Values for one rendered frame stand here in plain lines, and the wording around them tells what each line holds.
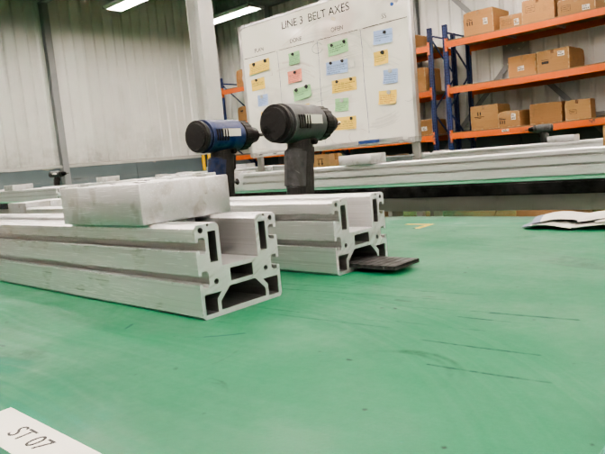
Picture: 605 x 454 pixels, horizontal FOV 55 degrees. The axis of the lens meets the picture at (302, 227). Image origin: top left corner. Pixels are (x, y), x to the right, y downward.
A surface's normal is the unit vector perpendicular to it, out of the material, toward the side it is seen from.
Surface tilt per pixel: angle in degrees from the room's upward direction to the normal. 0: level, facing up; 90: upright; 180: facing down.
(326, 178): 90
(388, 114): 90
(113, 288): 90
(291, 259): 90
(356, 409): 0
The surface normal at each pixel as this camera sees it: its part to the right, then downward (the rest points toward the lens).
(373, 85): -0.66, 0.15
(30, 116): 0.75, 0.01
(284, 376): -0.09, -0.99
